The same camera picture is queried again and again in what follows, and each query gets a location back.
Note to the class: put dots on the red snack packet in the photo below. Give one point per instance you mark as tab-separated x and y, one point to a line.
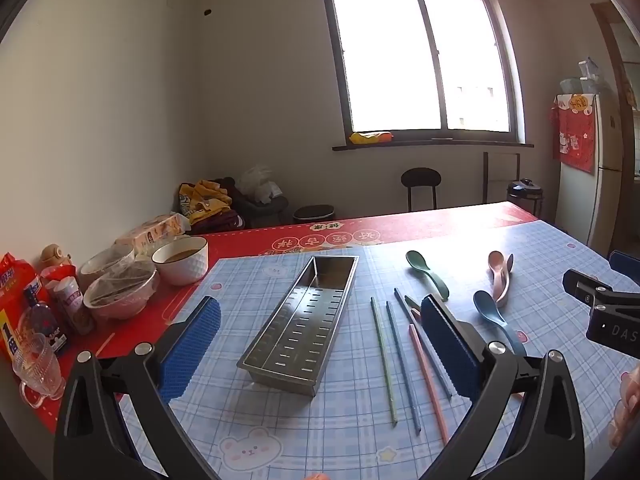
12	300

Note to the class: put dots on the blue checked table mat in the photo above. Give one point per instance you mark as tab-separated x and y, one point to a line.
300	435

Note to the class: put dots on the tissue pack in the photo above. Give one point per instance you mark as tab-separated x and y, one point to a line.
150	230

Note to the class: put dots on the red printed cloth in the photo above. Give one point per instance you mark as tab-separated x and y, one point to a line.
575	140

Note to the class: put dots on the yellow toy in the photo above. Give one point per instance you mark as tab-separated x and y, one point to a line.
370	138

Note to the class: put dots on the wooden door frame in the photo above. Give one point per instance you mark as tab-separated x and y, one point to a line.
607	35

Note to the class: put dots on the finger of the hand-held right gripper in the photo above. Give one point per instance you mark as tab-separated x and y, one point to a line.
587	285

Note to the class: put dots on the black stool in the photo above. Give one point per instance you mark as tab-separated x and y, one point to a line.
420	177

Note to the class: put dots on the green spoon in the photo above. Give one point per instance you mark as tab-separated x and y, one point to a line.
419	261

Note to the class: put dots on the person's right hand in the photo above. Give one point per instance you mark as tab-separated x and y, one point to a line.
627	400

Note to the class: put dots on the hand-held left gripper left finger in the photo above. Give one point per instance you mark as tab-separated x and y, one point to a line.
190	350

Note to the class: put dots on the clear plastic bag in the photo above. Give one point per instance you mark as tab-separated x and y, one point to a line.
257	182

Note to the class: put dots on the dark-framed window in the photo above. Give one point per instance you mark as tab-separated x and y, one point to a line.
390	60

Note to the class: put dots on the dark armchair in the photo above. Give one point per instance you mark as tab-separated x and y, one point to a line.
265	212

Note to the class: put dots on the red printed table mat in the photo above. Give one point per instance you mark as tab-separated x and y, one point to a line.
240	245

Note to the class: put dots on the dark wooden rack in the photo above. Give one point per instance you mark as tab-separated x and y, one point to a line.
485	180

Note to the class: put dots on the pile of clothes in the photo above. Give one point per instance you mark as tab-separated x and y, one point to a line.
205	200

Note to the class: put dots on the blue spoon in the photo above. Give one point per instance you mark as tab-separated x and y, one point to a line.
487	305

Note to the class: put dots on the clear glass cup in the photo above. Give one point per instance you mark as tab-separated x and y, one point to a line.
37	370

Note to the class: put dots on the perforated steel utensil tray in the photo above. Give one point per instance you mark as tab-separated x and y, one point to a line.
300	320

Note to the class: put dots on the blue chopstick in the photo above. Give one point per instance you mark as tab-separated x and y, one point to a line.
407	312
402	370

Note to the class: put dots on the black pressure cooker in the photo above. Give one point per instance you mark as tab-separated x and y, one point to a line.
525	195

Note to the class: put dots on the pink spoon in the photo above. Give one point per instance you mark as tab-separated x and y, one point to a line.
495	265

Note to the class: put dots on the beige round bottle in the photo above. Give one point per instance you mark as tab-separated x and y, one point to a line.
52	255

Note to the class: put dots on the green chopstick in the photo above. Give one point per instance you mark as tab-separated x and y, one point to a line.
384	365
411	301

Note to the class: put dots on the beige spoon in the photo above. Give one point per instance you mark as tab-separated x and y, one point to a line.
509	275

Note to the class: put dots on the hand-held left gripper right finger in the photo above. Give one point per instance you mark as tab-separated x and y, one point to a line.
450	345

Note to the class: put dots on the pink chopstick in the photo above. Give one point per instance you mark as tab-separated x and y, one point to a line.
416	313
429	385

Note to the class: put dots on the blue chair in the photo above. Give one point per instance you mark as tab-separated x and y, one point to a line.
625	265

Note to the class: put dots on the clear plastic container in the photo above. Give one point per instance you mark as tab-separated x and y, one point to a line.
575	86
589	69

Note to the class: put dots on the blue glass bottle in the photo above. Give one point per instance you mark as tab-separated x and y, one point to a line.
42	325

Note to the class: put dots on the white ribbed bowl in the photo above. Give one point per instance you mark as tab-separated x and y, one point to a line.
185	270

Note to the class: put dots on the film-covered bowl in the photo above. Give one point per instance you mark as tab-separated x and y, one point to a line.
120	305
100	265

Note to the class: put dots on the white fridge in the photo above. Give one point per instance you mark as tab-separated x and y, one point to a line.
602	185

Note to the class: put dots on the white paper cup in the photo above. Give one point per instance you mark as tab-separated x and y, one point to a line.
72	305

